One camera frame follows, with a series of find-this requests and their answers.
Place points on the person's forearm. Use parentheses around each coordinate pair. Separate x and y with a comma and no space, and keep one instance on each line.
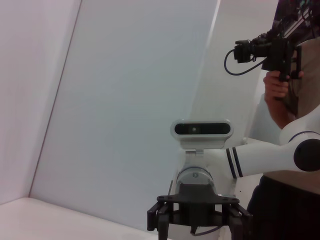
(278,112)

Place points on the black handheld camera rig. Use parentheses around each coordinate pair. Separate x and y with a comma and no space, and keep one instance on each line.
(275,55)

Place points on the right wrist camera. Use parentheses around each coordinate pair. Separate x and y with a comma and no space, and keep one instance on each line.
(200,130)

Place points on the person's black trousers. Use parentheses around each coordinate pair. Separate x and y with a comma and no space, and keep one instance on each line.
(282,215)

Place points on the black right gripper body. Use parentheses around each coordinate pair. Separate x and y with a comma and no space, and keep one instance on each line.
(197,210)

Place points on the person's hand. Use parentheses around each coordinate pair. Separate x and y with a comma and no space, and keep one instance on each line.
(275,87)

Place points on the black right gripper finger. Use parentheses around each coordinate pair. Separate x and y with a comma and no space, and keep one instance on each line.
(241,225)
(162,222)

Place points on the aluminium profile rail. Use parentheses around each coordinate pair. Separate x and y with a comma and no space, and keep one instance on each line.
(297,25)

